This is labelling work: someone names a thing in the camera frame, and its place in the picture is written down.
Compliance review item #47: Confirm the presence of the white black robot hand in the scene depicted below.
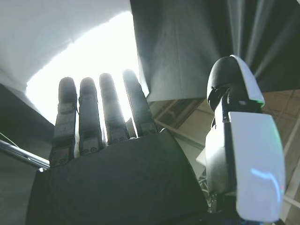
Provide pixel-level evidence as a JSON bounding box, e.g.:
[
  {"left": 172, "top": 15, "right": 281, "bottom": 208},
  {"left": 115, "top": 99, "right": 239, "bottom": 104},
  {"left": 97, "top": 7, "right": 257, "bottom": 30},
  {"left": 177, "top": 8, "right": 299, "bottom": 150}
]
[{"left": 25, "top": 55, "right": 286, "bottom": 225}]

